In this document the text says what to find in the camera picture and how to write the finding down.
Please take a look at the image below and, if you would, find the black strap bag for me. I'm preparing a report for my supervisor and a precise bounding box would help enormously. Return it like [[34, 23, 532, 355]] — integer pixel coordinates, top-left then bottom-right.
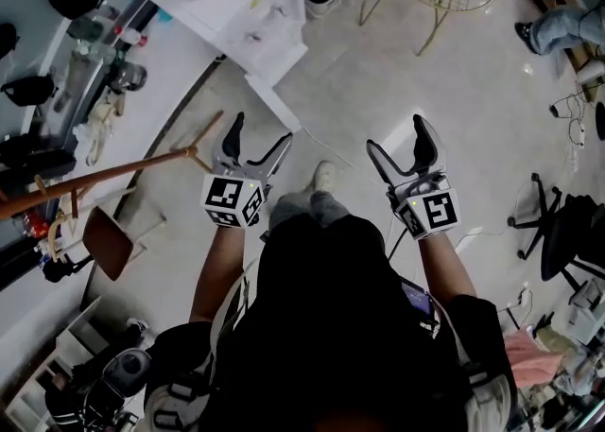
[[42, 254, 94, 284]]

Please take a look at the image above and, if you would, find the small screen device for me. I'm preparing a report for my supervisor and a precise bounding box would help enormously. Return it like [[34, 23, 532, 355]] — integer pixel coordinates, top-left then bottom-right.
[[401, 278, 436, 322]]

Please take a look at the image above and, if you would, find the person's left leg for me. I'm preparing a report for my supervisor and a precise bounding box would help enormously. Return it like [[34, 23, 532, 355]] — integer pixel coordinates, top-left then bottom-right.
[[268, 191, 313, 231]]

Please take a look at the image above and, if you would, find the brown seat wooden chair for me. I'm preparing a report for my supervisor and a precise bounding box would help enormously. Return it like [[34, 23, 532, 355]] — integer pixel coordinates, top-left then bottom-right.
[[35, 205, 167, 283]]

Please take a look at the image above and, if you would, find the person's right leg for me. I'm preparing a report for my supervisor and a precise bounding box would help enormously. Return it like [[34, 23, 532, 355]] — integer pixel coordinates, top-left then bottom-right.
[[309, 189, 352, 229]]

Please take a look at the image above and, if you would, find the person's left forearm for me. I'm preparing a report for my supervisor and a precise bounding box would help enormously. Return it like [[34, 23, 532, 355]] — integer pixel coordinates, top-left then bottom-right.
[[188, 224, 248, 325]]

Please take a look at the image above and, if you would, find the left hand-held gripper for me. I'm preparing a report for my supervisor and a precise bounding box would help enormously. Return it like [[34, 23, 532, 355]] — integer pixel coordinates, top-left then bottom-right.
[[201, 112, 294, 230]]

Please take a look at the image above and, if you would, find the dark glass jar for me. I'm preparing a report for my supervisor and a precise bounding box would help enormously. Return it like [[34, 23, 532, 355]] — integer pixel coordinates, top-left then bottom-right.
[[109, 62, 148, 95]]

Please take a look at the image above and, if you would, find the white shelf unit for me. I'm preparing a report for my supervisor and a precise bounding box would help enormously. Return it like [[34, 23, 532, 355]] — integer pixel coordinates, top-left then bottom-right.
[[0, 296, 103, 432]]

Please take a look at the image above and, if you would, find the wooden coat rack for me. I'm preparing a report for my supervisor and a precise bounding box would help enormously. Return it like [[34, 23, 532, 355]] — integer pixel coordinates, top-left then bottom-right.
[[0, 110, 226, 222]]

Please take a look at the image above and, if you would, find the pink cloth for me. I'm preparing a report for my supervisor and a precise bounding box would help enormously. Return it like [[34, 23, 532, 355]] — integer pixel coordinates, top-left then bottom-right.
[[503, 328, 563, 389]]

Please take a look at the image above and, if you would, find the person's black shirt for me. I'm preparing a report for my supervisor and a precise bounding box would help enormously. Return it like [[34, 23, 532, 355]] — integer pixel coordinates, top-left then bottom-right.
[[144, 215, 516, 432]]

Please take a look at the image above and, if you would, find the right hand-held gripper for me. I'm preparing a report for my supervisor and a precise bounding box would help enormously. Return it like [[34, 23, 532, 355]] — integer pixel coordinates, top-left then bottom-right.
[[366, 113, 461, 241]]

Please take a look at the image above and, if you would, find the person's right shoe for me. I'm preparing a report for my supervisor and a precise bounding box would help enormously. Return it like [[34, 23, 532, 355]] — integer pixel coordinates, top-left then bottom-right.
[[311, 160, 337, 195]]

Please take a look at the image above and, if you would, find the black office chair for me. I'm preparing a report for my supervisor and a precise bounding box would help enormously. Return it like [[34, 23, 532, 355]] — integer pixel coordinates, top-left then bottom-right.
[[508, 172, 605, 294]]

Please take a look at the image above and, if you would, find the white water dispenser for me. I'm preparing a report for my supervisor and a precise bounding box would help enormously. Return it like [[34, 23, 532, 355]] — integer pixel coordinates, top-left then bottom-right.
[[147, 0, 309, 134]]

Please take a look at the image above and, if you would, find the red cap bottle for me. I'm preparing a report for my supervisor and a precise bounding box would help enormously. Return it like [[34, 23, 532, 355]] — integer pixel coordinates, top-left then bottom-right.
[[112, 25, 148, 47]]

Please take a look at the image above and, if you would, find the person's leg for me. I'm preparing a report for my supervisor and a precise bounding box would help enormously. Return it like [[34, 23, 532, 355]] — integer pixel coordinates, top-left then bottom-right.
[[309, 189, 352, 229], [268, 191, 313, 231]]

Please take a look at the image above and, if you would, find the person's right forearm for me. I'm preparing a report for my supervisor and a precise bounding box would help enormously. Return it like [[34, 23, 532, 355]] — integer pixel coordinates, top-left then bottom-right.
[[415, 231, 478, 303]]

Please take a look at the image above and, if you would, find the red bag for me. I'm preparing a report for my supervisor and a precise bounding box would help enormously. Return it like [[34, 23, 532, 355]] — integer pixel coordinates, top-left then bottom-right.
[[23, 212, 46, 235]]

